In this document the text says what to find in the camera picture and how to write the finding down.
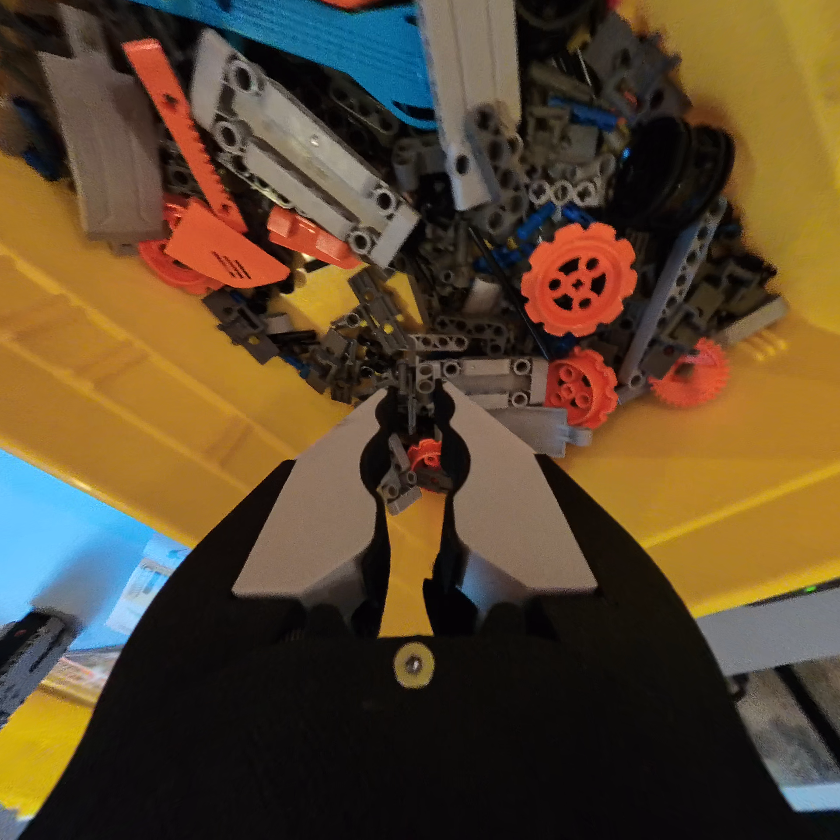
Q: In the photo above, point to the orange fin panel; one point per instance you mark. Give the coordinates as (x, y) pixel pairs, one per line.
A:
(223, 253)

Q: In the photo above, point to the small grey connector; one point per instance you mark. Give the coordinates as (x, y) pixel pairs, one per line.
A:
(401, 491)

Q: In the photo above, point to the white long panel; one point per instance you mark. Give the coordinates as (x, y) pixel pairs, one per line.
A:
(469, 52)

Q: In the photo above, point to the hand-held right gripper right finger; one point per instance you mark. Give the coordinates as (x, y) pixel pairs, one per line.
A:
(512, 525)

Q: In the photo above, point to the pile of small building parts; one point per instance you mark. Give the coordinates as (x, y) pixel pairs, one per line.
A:
(459, 321)

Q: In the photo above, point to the small grey tabbed panel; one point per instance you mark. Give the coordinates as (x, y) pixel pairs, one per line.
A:
(535, 426)

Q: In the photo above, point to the thin grey holed beam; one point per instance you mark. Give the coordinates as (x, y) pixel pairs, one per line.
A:
(676, 282)

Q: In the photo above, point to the grey curved panel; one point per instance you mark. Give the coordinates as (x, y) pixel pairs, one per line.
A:
(105, 151)

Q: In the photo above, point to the tiny orange gear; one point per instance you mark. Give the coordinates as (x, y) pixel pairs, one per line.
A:
(425, 454)

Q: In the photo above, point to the orange bevel gear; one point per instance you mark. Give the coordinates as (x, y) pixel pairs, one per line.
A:
(689, 380)

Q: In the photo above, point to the orange round wheel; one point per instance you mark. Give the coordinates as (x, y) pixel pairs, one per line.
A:
(161, 266)

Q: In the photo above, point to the orange round-hole gear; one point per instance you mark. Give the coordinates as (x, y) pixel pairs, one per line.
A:
(597, 387)

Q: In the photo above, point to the blue desk mat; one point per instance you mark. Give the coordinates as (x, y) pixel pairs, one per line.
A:
(52, 518)

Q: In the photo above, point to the orange toothed rack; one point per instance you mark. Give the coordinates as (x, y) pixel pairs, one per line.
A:
(174, 115)

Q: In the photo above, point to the black charger box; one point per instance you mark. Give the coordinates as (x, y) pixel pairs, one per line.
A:
(787, 594)

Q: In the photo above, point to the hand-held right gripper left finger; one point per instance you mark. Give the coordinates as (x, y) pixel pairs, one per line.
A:
(315, 525)

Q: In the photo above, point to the blue plastic separator tool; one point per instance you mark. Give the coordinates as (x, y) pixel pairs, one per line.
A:
(315, 39)

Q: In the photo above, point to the orange spoked gear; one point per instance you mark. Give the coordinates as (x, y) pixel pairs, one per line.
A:
(544, 282)

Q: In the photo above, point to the black rubber tyre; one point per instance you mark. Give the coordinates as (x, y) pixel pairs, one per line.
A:
(663, 170)

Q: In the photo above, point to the orange angled panel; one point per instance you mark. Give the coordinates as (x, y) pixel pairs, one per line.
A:
(308, 237)

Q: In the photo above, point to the yellow plastic bin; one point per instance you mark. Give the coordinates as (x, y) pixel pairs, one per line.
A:
(131, 394)

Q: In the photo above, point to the long grey pin-hole panel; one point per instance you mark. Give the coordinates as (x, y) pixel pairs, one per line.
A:
(302, 148)

